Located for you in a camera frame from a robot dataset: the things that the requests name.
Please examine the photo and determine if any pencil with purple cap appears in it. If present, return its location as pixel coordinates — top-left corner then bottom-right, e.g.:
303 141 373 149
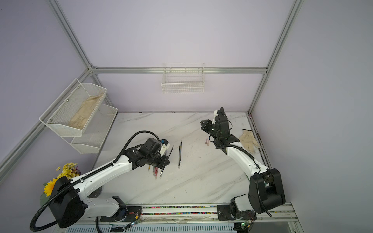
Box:
178 144 182 169

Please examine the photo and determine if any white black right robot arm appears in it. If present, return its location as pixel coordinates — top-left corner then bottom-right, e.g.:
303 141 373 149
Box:
201 108 286 219

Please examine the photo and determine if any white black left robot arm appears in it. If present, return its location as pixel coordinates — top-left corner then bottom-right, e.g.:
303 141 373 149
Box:
49 138 170 228

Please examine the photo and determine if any cream knitted work glove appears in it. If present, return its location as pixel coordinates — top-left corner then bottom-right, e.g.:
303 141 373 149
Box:
239 129 260 154

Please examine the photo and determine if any artificial sunflower bouquet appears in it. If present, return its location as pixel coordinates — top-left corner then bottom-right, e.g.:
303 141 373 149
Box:
40 163 81 206

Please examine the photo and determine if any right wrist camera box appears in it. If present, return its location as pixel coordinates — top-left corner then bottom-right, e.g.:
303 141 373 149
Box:
212 107 225 124

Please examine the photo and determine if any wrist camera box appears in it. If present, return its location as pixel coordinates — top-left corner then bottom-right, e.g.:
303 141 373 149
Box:
212 107 225 124
159 139 170 156

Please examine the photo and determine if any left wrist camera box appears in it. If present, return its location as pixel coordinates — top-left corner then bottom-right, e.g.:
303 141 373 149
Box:
159 139 170 156

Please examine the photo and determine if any white wire wall basket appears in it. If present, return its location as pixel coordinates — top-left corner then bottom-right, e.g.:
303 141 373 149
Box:
161 63 205 94

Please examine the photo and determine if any white mesh wall shelf lower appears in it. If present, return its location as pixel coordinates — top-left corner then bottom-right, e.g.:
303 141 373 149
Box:
71 104 118 154

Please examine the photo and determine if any white mesh wall shelf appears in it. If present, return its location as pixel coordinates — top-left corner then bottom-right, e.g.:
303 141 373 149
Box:
39 79 107 137
71 104 118 154

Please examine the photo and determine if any white mesh wall shelf upper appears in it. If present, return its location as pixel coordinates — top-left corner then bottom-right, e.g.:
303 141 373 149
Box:
39 79 107 137

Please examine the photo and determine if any aluminium frame profile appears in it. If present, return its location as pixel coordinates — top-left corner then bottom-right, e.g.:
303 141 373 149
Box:
1 1 304 183

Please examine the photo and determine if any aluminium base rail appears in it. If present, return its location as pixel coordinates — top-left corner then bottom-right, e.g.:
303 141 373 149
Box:
53 203 304 233

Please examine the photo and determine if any black corrugated cable conduit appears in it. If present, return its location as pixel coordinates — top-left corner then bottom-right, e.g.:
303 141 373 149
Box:
29 130 161 233

